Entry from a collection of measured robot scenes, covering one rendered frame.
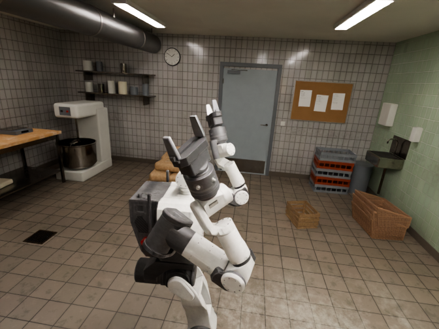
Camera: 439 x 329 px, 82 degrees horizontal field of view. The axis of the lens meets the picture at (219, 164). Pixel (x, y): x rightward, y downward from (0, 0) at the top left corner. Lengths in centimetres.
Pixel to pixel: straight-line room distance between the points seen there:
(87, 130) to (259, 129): 330
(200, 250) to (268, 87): 437
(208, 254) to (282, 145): 447
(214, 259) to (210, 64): 452
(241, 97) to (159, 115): 172
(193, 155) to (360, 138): 501
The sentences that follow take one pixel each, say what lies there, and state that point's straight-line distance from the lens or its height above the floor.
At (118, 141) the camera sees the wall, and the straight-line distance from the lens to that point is 597.
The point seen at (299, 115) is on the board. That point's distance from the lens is 512.
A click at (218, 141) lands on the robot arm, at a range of 128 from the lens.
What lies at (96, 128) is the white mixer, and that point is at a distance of 531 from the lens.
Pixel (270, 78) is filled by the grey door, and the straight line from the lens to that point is 502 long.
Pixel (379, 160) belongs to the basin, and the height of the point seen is 84.
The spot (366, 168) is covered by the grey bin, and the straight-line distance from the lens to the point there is 506.
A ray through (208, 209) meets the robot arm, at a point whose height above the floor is 148.
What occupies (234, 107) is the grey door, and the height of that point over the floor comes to 134.
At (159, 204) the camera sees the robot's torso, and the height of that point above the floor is 136.
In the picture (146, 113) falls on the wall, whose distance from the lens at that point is 555.
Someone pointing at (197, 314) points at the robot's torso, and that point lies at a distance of 142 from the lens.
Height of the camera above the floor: 183
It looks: 19 degrees down
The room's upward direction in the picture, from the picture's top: 3 degrees clockwise
